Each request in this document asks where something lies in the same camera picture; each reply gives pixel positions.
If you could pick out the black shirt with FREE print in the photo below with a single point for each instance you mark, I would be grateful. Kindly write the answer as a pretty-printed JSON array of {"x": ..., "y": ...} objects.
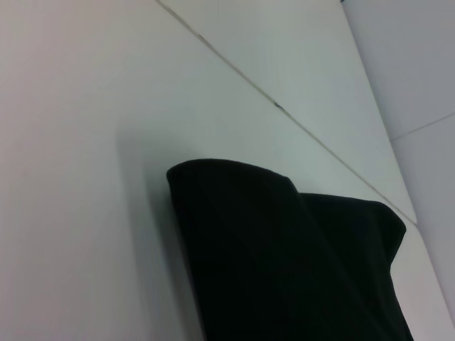
[{"x": 284, "y": 266}]

